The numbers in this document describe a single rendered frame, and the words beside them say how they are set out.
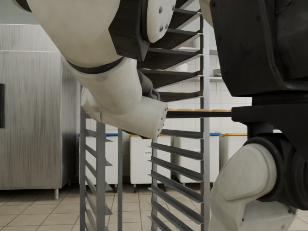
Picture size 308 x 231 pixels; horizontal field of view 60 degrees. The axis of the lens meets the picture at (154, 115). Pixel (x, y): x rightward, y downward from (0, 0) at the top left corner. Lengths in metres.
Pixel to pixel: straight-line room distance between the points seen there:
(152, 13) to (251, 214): 0.46
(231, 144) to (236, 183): 3.17
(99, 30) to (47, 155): 3.13
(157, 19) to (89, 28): 0.05
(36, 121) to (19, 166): 0.55
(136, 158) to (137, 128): 3.02
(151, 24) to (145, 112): 0.23
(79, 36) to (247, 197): 0.39
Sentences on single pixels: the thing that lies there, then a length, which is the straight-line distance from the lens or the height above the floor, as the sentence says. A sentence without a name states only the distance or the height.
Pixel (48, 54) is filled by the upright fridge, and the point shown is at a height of 1.70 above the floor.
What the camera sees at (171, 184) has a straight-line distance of 1.49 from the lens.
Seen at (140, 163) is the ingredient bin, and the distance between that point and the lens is 3.45.
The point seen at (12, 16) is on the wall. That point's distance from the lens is 4.69.
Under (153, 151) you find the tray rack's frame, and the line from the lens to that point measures 1.73.
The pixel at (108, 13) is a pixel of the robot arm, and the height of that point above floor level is 1.01.
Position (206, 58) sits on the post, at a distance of 1.20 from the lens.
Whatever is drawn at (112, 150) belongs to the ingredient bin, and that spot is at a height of 0.55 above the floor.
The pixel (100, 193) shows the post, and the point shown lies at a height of 0.67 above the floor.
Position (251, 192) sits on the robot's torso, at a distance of 0.48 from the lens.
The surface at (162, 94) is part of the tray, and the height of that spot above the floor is 1.04.
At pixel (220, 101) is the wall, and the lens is 4.31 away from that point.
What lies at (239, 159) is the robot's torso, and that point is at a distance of 0.49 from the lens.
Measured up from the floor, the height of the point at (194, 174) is 0.69.
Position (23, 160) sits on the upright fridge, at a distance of 3.41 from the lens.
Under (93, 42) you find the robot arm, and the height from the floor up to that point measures 1.00.
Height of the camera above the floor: 0.94
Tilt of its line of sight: 1 degrees up
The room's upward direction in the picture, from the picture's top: straight up
